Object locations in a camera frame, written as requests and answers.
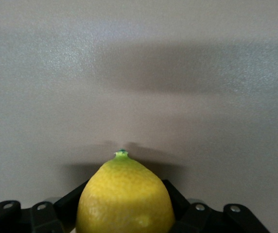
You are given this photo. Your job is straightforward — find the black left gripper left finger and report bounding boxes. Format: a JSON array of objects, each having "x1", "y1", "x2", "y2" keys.
[{"x1": 0, "y1": 181, "x2": 88, "y2": 233}]

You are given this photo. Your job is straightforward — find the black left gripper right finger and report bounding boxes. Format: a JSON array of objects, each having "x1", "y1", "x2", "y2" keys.
[{"x1": 162, "y1": 179, "x2": 271, "y2": 233}]

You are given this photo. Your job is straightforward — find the yellow lemon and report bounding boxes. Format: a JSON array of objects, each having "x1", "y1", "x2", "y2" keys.
[{"x1": 75, "y1": 148, "x2": 176, "y2": 233}]

